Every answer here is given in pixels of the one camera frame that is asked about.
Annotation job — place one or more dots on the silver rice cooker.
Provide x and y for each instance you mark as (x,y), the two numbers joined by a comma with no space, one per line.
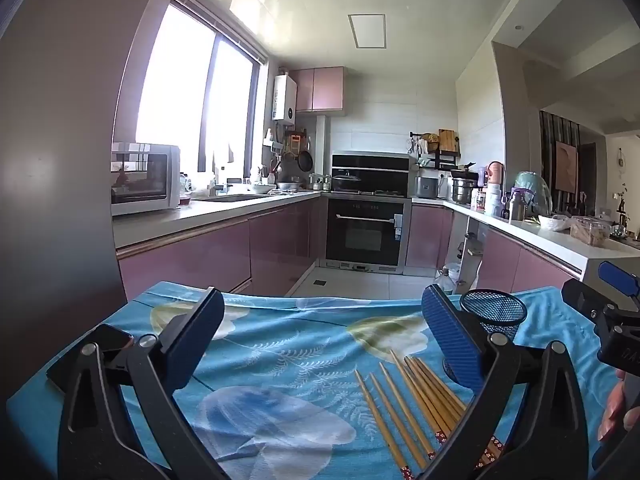
(426,187)

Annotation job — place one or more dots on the flat ceiling light panel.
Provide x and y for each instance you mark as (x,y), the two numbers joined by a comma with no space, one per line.
(368,31)

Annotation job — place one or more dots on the large kitchen window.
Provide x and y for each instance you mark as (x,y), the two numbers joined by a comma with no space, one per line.
(170,85)

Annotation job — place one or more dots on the steel thermos bottle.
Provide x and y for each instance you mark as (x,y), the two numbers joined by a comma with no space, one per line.
(517,207)

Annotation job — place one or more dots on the black wall rack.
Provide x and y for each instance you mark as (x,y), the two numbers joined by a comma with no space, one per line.
(442,160)

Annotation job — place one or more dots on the pink wall cabinet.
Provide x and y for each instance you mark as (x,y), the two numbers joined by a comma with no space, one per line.
(320,89)

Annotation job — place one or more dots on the brown wall picture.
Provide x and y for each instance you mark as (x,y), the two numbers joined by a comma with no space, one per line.
(566,166)

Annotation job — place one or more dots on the blue floral tablecloth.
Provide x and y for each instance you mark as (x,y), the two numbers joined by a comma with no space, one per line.
(280,360)

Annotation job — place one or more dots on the pink base cabinets under clutter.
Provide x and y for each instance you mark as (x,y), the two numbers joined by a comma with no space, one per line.
(500,260)

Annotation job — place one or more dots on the stainless steel stockpot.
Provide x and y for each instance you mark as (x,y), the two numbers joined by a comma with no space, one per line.
(464,191)

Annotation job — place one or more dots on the hanging black frying pan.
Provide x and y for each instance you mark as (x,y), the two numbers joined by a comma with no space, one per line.
(305,161)

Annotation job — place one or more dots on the pink base cabinets under window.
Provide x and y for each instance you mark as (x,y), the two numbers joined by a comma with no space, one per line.
(200,255)

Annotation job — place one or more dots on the bunch of wooden chopsticks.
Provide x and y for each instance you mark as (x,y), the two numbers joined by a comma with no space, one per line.
(435,400)

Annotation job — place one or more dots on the clear plastic snack container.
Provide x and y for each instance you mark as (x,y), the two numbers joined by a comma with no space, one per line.
(590,231)

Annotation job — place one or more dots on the black mesh utensil holder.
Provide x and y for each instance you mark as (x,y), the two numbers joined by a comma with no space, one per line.
(495,310)

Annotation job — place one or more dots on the white microwave oven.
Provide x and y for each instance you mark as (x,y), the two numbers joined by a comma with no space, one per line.
(145,177)

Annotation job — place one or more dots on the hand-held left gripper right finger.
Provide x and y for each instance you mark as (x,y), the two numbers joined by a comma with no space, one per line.
(450,335)

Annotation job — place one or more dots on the black pot with lid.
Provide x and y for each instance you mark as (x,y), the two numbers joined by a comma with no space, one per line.
(346,182)

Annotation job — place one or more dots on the white plastic canister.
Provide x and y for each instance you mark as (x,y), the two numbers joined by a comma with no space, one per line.
(493,201)

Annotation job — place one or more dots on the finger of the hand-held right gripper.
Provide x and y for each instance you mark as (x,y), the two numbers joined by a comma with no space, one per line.
(622,285)
(587,302)

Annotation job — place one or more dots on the wooden cutting board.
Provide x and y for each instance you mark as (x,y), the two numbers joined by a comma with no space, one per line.
(448,141)

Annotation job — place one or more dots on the pink kettle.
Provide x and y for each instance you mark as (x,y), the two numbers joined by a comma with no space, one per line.
(495,172)

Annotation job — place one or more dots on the mint green food cover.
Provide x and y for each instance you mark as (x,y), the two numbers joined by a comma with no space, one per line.
(534,190)

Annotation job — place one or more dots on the plastic oil bottle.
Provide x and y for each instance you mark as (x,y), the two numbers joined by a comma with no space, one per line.
(444,282)

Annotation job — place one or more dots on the person's right hand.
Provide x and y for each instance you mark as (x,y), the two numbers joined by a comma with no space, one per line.
(612,410)

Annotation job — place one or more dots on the black smartphone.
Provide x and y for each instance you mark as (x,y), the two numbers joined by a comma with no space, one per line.
(112,336)

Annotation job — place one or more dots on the grey refrigerator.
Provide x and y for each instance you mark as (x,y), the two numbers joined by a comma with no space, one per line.
(50,185)

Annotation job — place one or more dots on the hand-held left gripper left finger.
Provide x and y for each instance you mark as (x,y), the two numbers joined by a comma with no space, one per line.
(195,340)

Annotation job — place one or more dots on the white bowl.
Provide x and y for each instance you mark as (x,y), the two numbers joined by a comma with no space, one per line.
(554,223)

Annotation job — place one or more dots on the black range hood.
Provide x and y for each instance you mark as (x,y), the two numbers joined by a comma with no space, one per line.
(372,167)

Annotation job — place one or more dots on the black built-in oven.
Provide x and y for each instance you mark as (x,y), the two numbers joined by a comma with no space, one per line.
(365,235)

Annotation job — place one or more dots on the white gas water heater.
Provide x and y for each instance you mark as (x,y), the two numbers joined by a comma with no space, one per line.
(284,97)

